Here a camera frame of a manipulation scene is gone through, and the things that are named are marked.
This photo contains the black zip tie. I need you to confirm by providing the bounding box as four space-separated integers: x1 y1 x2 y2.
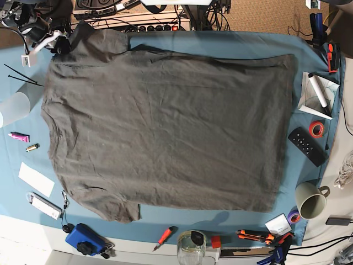
3 64 43 87

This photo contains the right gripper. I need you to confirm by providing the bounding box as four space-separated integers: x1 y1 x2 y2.
18 17 71 55

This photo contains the white patterned paper booklet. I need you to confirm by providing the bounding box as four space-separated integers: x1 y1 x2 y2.
297 72 339 120

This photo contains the black lanyard with clip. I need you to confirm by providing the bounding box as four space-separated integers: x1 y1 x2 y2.
60 190 73 234

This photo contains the pink tube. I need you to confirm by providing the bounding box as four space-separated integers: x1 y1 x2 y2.
8 132 30 142

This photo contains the clear glass jar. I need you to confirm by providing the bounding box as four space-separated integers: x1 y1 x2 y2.
177 230 207 265

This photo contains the white paper card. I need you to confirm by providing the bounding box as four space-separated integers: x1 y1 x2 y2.
18 162 55 198

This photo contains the black power adapter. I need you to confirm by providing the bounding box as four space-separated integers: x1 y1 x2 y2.
325 217 352 226

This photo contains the small red block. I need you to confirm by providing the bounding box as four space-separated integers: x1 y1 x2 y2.
211 236 222 248

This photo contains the black power strip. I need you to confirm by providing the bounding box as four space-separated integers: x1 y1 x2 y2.
138 24 179 32

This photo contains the orange black utility knife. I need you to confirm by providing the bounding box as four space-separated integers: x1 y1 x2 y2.
236 230 275 245

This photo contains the red handled screwdriver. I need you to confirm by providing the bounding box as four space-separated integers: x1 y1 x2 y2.
153 226 177 252

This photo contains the white small box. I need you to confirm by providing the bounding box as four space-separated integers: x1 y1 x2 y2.
265 214 292 236

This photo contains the blue table cloth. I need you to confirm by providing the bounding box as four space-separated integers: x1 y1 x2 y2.
1 31 349 247

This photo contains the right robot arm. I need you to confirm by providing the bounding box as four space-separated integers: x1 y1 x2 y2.
1 1 72 56

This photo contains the purple tape roll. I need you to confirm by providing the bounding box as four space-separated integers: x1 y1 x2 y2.
287 209 301 225

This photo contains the red tape roll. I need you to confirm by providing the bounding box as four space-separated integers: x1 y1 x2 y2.
308 121 325 139

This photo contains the black remote control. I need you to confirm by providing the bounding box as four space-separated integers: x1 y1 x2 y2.
288 127 326 167

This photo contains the blue black clamp bottom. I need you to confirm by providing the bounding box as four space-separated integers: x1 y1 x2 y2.
257 232 294 265

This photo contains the white packaged stick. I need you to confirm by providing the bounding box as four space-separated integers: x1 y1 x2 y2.
26 192 62 220

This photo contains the small brass battery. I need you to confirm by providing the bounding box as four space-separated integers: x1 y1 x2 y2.
26 144 40 152

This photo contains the frosted plastic cup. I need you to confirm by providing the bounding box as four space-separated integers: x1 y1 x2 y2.
1 92 31 127

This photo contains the white marker pen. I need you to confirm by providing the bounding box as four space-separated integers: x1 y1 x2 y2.
308 73 331 116

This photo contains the orange black clamp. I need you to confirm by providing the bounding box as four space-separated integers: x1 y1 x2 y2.
327 43 340 73

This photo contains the beige mug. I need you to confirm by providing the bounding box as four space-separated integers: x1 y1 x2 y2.
295 182 330 220

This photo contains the white coiled cord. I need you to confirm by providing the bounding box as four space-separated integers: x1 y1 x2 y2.
334 150 353 190

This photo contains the key bunch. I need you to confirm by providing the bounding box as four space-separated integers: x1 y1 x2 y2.
100 243 115 259

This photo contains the blue box with knob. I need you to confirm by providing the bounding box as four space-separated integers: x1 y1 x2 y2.
62 223 105 256

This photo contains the grey T-shirt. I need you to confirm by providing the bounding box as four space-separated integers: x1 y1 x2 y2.
41 24 296 223

